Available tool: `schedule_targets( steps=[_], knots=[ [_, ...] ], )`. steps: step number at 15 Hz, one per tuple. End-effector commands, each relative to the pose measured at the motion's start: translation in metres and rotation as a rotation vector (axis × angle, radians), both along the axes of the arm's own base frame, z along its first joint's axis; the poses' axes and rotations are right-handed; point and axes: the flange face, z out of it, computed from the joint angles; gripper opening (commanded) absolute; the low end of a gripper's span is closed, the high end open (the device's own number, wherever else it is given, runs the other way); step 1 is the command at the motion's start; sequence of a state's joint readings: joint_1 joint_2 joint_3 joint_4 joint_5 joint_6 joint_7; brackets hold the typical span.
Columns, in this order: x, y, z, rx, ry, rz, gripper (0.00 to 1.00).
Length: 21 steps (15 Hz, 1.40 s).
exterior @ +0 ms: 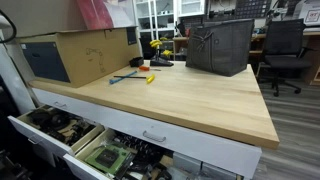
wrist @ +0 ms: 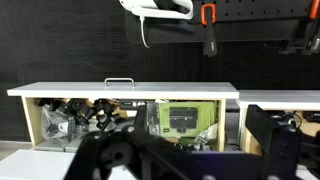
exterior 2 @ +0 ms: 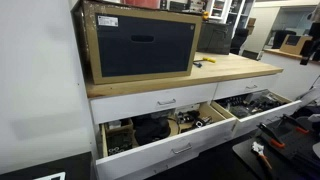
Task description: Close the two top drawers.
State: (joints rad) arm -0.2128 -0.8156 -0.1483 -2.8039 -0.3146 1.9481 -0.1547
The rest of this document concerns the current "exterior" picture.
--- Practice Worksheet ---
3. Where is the black round bag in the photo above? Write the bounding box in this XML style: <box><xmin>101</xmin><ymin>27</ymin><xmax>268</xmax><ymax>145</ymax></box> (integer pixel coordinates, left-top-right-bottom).
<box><xmin>28</xmin><ymin>109</ymin><xmax>72</xmax><ymax>132</ymax></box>

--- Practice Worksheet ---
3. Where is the dark grey tote bag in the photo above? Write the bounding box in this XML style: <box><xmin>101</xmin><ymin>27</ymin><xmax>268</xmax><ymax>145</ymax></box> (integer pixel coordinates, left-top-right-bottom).
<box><xmin>185</xmin><ymin>18</ymin><xmax>256</xmax><ymax>78</ymax></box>

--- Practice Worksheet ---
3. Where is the green packaged circuit board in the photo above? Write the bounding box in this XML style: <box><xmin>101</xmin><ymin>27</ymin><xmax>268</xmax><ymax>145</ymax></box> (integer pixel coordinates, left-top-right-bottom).
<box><xmin>84</xmin><ymin>143</ymin><xmax>137</xmax><ymax>177</ymax></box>

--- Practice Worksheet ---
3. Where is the black tool stand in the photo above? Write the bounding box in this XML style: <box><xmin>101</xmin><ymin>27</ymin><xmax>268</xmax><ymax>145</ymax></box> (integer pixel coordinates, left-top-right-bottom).
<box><xmin>149</xmin><ymin>54</ymin><xmax>175</xmax><ymax>68</ymax></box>

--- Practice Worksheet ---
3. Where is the white shelving unit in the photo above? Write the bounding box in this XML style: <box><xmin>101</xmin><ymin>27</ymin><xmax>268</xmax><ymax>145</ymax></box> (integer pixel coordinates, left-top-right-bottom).
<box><xmin>132</xmin><ymin>0</ymin><xmax>178</xmax><ymax>43</ymax></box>

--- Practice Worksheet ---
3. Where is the white partition panel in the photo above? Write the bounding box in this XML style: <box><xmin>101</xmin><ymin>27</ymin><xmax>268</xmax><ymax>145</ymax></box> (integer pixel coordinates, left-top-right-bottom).
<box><xmin>0</xmin><ymin>29</ymin><xmax>37</xmax><ymax>116</ymax></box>

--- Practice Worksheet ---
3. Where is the white box with red logo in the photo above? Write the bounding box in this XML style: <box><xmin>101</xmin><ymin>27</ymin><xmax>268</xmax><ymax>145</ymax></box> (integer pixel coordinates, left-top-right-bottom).
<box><xmin>292</xmin><ymin>0</ymin><xmax>320</xmax><ymax>28</ymax></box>

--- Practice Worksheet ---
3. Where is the black coiled cable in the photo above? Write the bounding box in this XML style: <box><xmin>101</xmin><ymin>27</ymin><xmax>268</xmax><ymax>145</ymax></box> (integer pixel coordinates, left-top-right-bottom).
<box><xmin>114</xmin><ymin>131</ymin><xmax>165</xmax><ymax>168</ymax></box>

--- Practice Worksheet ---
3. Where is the orange handled screwdriver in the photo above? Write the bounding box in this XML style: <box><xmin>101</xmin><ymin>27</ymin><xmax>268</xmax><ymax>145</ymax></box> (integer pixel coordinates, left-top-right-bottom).
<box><xmin>138</xmin><ymin>65</ymin><xmax>162</xmax><ymax>72</ymax></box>

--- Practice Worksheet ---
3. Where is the cardboard box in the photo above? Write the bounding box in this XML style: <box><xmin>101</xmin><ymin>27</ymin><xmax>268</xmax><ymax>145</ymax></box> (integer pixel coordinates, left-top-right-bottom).
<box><xmin>13</xmin><ymin>26</ymin><xmax>143</xmax><ymax>89</ymax></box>

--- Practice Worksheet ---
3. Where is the white workbench with wooden top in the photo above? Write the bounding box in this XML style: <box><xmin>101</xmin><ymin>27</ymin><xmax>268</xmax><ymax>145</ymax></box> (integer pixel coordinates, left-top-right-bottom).
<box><xmin>27</xmin><ymin>59</ymin><xmax>281</xmax><ymax>180</ymax></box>

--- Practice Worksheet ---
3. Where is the black office chair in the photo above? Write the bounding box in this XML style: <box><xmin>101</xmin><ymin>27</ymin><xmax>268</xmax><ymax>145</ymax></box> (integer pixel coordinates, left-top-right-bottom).
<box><xmin>256</xmin><ymin>18</ymin><xmax>314</xmax><ymax>98</ymax></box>

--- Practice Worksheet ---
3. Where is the yellow T-handle hex key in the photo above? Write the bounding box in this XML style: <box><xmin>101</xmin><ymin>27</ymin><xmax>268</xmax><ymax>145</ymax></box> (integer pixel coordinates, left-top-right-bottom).
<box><xmin>113</xmin><ymin>73</ymin><xmax>156</xmax><ymax>85</ymax></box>
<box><xmin>161</xmin><ymin>49</ymin><xmax>174</xmax><ymax>58</ymax></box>
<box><xmin>148</xmin><ymin>38</ymin><xmax>164</xmax><ymax>50</ymax></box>

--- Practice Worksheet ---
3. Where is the blue hand tool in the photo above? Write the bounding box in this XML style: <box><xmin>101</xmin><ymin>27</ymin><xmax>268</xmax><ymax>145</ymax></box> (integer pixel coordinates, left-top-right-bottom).
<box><xmin>109</xmin><ymin>70</ymin><xmax>138</xmax><ymax>85</ymax></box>

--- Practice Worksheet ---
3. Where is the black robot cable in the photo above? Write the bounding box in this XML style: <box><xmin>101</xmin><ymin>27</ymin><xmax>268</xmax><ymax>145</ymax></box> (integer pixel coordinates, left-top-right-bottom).
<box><xmin>0</xmin><ymin>9</ymin><xmax>18</xmax><ymax>44</ymax></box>

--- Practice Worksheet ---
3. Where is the small black box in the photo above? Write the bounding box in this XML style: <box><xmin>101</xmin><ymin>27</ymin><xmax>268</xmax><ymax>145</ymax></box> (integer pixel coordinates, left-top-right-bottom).
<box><xmin>129</xmin><ymin>56</ymin><xmax>145</xmax><ymax>68</ymax></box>

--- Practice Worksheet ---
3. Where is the grey flat box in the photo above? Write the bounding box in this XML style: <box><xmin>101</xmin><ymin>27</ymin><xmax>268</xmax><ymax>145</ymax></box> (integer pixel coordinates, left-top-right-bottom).
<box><xmin>172</xmin><ymin>151</ymin><xmax>203</xmax><ymax>180</ymax></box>
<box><xmin>200</xmin><ymin>161</ymin><xmax>240</xmax><ymax>180</ymax></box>

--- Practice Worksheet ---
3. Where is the small wooden side table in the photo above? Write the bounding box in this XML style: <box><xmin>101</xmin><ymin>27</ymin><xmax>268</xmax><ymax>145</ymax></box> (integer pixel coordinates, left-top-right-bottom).
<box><xmin>172</xmin><ymin>35</ymin><xmax>190</xmax><ymax>62</ymax></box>

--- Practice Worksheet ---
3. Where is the dark pegboard panel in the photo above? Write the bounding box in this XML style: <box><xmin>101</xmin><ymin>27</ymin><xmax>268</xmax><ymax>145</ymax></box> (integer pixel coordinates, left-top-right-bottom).
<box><xmin>234</xmin><ymin>0</ymin><xmax>273</xmax><ymax>20</ymax></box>

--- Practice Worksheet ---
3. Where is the white wall cabinet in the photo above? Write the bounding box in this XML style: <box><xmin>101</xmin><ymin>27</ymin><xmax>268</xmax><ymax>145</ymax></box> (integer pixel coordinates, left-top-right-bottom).
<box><xmin>176</xmin><ymin>0</ymin><xmax>208</xmax><ymax>18</ymax></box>

